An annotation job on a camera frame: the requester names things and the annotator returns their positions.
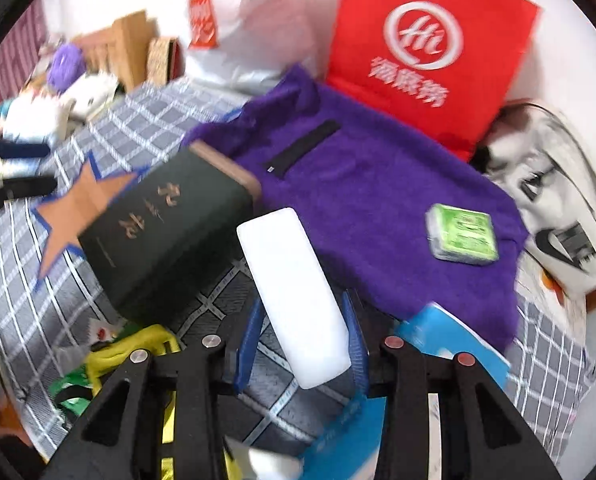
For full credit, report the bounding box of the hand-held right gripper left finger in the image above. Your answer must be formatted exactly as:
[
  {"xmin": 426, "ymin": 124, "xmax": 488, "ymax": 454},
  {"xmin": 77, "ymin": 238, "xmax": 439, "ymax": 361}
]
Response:
[{"xmin": 40, "ymin": 302, "xmax": 267, "ymax": 480}]

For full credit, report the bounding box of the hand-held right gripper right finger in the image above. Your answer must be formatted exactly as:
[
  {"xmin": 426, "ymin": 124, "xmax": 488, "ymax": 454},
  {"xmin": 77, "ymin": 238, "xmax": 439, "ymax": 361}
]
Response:
[{"xmin": 341, "ymin": 289, "xmax": 564, "ymax": 480}]

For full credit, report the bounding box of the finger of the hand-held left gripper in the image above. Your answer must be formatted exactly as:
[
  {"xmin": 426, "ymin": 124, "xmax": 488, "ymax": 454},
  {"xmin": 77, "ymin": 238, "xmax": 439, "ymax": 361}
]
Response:
[
  {"xmin": 0, "ymin": 175, "xmax": 58, "ymax": 211},
  {"xmin": 0, "ymin": 135, "xmax": 52, "ymax": 162}
]

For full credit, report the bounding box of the blue tissue pack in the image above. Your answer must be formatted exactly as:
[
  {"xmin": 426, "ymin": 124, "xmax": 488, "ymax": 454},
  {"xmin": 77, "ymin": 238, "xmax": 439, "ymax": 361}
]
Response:
[{"xmin": 300, "ymin": 301, "xmax": 512, "ymax": 480}]

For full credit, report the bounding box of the white foam block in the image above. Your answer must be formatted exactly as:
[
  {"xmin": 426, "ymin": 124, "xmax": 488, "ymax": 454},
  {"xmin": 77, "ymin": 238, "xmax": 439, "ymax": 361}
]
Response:
[{"xmin": 236, "ymin": 207, "xmax": 353, "ymax": 390}]

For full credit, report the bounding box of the white plush toy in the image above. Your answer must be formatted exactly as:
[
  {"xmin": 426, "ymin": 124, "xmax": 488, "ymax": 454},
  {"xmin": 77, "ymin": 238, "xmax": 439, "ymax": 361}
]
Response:
[{"xmin": 0, "ymin": 72, "xmax": 119, "ymax": 142}]

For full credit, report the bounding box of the striped curtain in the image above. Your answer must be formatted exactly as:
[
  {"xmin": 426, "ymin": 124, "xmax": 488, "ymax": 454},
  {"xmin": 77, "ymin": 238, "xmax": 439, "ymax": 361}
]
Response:
[{"xmin": 0, "ymin": 0, "xmax": 47, "ymax": 107}]

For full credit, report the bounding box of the purple plush toy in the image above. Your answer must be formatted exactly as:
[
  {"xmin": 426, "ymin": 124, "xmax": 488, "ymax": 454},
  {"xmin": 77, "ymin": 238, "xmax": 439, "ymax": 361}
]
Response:
[{"xmin": 46, "ymin": 43, "xmax": 87, "ymax": 92}]

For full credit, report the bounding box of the grey plaid blanket with star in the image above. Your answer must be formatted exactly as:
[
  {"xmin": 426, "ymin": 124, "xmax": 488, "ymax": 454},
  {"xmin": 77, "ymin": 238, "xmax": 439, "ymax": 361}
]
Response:
[{"xmin": 0, "ymin": 77, "xmax": 596, "ymax": 466}]

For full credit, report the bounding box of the yellow bag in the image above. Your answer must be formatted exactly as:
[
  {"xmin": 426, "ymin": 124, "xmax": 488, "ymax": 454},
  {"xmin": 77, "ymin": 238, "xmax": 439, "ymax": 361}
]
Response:
[{"xmin": 85, "ymin": 324, "xmax": 183, "ymax": 480}]

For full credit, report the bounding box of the wooden furniture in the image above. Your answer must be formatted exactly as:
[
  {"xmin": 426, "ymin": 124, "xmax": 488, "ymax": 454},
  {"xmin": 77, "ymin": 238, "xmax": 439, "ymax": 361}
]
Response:
[{"xmin": 72, "ymin": 10, "xmax": 159, "ymax": 92}]

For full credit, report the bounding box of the dark green tin box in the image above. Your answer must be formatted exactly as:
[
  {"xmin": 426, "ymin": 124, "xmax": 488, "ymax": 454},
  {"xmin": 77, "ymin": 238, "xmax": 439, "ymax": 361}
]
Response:
[{"xmin": 78, "ymin": 140, "xmax": 263, "ymax": 326}]

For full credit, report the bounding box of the green tissue packet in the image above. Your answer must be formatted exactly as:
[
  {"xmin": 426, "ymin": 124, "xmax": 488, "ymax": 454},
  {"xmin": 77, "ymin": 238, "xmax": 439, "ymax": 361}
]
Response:
[{"xmin": 425, "ymin": 203, "xmax": 500, "ymax": 265}]

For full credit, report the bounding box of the purple towel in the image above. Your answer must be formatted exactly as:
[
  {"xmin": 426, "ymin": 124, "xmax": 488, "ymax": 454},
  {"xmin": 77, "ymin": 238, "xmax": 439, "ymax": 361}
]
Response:
[{"xmin": 180, "ymin": 64, "xmax": 529, "ymax": 356}]

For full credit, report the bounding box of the white orange paper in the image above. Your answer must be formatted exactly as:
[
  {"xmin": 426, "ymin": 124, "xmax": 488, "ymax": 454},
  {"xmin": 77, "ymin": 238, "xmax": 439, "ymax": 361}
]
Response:
[{"xmin": 514, "ymin": 250, "xmax": 588, "ymax": 328}]

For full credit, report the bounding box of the grey bag black print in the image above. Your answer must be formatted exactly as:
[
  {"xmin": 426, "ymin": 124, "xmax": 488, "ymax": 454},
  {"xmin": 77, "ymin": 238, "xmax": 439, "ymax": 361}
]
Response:
[{"xmin": 470, "ymin": 100, "xmax": 596, "ymax": 296}]

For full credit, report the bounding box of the white plastic bag orange logo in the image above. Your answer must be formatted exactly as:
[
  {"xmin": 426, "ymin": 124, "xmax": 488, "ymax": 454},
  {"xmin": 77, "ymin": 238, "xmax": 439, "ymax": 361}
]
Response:
[{"xmin": 180, "ymin": 0, "xmax": 349, "ymax": 96}]

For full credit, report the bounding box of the red non-woven bag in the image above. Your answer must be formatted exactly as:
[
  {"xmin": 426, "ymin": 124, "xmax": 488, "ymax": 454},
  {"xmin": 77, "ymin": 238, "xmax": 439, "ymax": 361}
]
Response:
[{"xmin": 324, "ymin": 0, "xmax": 541, "ymax": 161}]

